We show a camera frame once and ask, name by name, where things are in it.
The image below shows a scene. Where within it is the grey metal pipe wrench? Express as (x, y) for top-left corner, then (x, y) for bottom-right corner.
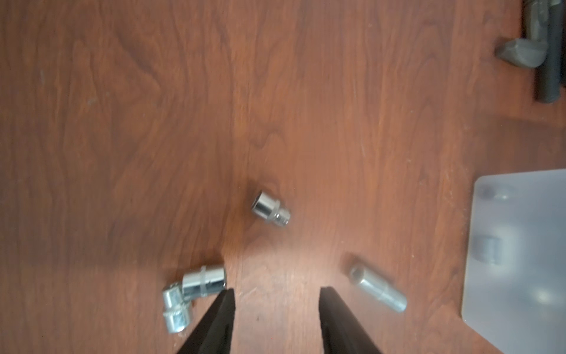
(495, 0), (565, 104)

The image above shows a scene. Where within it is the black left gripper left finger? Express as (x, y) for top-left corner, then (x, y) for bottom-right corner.
(177, 289), (236, 354)

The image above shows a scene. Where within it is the translucent white storage box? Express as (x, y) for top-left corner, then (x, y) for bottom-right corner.
(461, 170), (565, 353)

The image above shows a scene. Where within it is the small silver socket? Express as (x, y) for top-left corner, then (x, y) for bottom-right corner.
(162, 282), (192, 334)
(181, 265), (227, 300)
(251, 191), (291, 227)

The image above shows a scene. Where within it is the long silver socket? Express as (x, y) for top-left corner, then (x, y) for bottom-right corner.
(349, 264), (408, 313)

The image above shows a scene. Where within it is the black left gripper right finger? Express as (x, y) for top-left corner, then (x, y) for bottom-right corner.
(318, 287), (382, 354)

